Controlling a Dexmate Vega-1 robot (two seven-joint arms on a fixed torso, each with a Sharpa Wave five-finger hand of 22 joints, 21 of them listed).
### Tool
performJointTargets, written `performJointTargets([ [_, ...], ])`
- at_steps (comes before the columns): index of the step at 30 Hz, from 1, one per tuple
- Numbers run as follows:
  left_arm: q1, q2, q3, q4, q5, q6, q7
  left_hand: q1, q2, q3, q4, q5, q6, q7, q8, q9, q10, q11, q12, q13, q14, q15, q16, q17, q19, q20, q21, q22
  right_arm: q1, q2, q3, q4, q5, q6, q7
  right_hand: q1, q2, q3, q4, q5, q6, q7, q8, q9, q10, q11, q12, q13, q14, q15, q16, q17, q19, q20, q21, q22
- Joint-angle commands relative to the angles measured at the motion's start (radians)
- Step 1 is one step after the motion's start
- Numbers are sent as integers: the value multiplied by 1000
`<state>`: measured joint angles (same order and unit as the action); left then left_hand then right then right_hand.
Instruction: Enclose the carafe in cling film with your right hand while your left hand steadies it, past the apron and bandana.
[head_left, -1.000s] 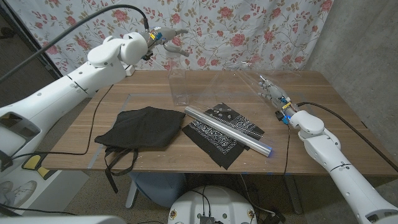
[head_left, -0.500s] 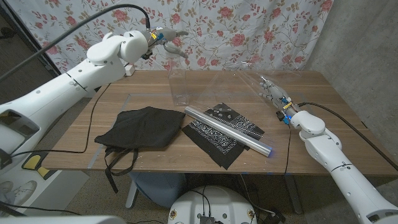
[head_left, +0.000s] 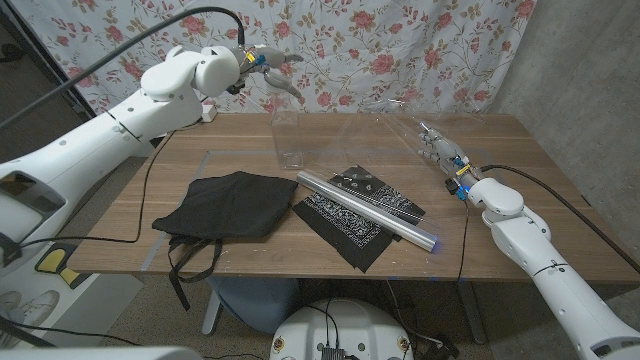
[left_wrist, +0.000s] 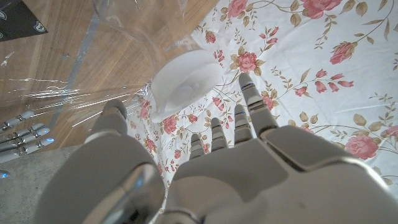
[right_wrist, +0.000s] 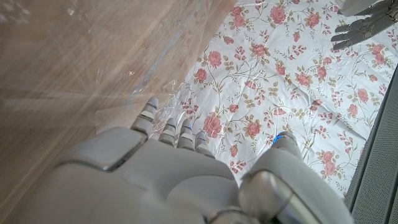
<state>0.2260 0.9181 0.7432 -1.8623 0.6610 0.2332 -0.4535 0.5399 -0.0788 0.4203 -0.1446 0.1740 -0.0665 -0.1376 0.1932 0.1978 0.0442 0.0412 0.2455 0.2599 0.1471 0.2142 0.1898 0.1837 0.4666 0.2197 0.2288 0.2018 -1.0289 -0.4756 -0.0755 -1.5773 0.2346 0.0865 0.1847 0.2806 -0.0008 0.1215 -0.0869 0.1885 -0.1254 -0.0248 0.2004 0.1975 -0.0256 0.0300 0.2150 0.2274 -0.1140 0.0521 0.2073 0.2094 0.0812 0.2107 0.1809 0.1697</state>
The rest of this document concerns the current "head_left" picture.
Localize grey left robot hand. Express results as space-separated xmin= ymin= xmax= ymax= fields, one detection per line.
xmin=229 ymin=44 xmax=305 ymax=99

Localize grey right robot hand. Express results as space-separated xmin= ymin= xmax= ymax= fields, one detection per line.
xmin=417 ymin=121 xmax=484 ymax=184

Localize transparent cling film sheet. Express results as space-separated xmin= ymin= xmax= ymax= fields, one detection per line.
xmin=309 ymin=97 xmax=486 ymax=201

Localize clear carafe with white lid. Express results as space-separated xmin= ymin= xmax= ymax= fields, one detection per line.
xmin=268 ymin=94 xmax=306 ymax=171

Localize silver cling film roll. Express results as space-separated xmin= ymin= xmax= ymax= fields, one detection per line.
xmin=296 ymin=170 xmax=438 ymax=253

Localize black paisley bandana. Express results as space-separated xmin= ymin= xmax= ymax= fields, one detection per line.
xmin=291 ymin=164 xmax=427 ymax=274

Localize black apron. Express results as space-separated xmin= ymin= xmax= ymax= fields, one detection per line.
xmin=151 ymin=170 xmax=300 ymax=312

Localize floral rose backdrop cloth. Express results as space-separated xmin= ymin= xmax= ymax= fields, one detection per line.
xmin=9 ymin=0 xmax=539 ymax=141

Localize grey table leg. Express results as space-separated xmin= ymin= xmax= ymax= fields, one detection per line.
xmin=454 ymin=280 xmax=487 ymax=345

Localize white robot torso base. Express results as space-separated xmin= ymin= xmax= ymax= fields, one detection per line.
xmin=269 ymin=298 xmax=415 ymax=360

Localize dark mesh partition panel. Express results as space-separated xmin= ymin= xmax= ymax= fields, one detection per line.
xmin=0 ymin=9 xmax=126 ymax=201

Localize blue-grey chair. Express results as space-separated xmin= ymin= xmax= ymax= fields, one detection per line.
xmin=201 ymin=276 xmax=301 ymax=335

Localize yellow and black foot pedal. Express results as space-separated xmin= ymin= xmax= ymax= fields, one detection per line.
xmin=33 ymin=242 xmax=94 ymax=291

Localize white floor board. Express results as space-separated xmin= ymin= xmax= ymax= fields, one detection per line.
xmin=0 ymin=244 xmax=146 ymax=349

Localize white sneaker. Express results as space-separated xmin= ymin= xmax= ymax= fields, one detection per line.
xmin=0 ymin=288 xmax=61 ymax=326

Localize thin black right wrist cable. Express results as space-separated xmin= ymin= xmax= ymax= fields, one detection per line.
xmin=457 ymin=199 xmax=470 ymax=284

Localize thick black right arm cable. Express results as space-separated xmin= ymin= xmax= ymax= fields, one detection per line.
xmin=479 ymin=163 xmax=640 ymax=274

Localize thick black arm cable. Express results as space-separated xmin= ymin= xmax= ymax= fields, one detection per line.
xmin=0 ymin=5 xmax=246 ymax=131
xmin=479 ymin=163 xmax=640 ymax=274

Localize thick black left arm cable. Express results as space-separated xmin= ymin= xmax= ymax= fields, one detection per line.
xmin=0 ymin=5 xmax=246 ymax=131

